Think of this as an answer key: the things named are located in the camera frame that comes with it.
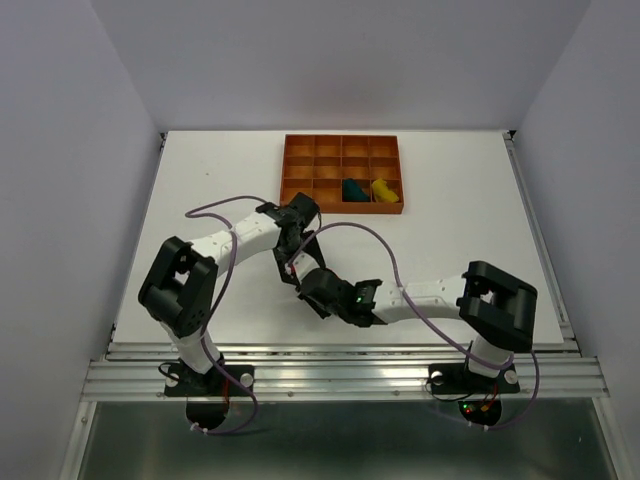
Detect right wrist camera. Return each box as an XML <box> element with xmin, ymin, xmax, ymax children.
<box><xmin>289</xmin><ymin>252</ymin><xmax>320</xmax><ymax>282</ymax></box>

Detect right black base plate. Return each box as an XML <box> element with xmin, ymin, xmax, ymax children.
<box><xmin>426</xmin><ymin>362</ymin><xmax>521</xmax><ymax>396</ymax></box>

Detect yellow bear sock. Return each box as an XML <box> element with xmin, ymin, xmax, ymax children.
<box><xmin>371</xmin><ymin>178</ymin><xmax>400</xmax><ymax>204</ymax></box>

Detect orange compartment tray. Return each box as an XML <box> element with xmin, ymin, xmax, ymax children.
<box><xmin>280</xmin><ymin>134</ymin><xmax>404</xmax><ymax>215</ymax></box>

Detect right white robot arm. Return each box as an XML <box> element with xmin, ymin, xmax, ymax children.
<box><xmin>290</xmin><ymin>254</ymin><xmax>538</xmax><ymax>390</ymax></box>

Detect teal sock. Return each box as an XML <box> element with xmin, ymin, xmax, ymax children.
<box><xmin>342</xmin><ymin>178</ymin><xmax>370</xmax><ymax>203</ymax></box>

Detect aluminium mounting rail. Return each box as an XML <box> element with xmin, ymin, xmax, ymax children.
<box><xmin>81</xmin><ymin>343</ymin><xmax>609</xmax><ymax>402</ymax></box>

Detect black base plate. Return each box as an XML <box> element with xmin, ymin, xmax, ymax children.
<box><xmin>159</xmin><ymin>362</ymin><xmax>253</xmax><ymax>398</ymax></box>
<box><xmin>426</xmin><ymin>362</ymin><xmax>521</xmax><ymax>396</ymax></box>

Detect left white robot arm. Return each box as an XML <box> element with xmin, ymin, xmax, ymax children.
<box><xmin>138</xmin><ymin>193</ymin><xmax>320</xmax><ymax>394</ymax></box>

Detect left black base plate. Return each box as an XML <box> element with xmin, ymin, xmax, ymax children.
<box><xmin>159</xmin><ymin>362</ymin><xmax>253</xmax><ymax>398</ymax></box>

